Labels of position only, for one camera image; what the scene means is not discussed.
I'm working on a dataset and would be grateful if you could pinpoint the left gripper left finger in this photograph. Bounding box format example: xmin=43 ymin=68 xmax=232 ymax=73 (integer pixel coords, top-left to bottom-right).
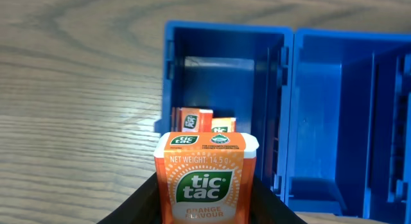
xmin=96 ymin=171 xmax=163 ymax=224

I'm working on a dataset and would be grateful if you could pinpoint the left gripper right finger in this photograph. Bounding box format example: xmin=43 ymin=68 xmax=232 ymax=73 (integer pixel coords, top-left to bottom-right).
xmin=249 ymin=175 xmax=309 ymax=224

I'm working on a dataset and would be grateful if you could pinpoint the orange candy box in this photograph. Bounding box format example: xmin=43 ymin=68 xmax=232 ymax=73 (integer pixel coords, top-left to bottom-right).
xmin=211 ymin=117 xmax=237 ymax=134
xmin=171 ymin=107 xmax=214 ymax=134
xmin=153 ymin=131 xmax=260 ymax=224

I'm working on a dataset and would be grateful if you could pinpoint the blue tray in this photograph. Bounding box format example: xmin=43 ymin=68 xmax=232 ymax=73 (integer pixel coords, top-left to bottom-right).
xmin=153 ymin=20 xmax=411 ymax=224

